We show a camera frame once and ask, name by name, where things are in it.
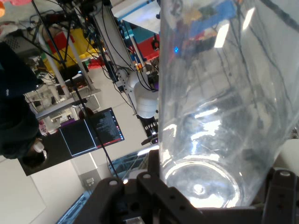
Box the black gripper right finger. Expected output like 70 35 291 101
256 167 299 224

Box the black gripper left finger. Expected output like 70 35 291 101
74 150 206 224

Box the clear plastic cup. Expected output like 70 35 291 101
158 0 299 209

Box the monitor showing code text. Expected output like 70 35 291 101
87 107 126 149

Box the monitor with dark screen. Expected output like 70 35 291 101
59 118 98 157

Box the grey desk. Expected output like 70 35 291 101
35 88 102 120

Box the black tripod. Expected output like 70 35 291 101
31 0 123 182

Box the white pole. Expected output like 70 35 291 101
38 35 72 100

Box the yellow foam block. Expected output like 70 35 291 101
67 29 94 60

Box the person in dark clothing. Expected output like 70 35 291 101
0 42 49 170

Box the grey aluminium frame column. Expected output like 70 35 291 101
92 0 133 84

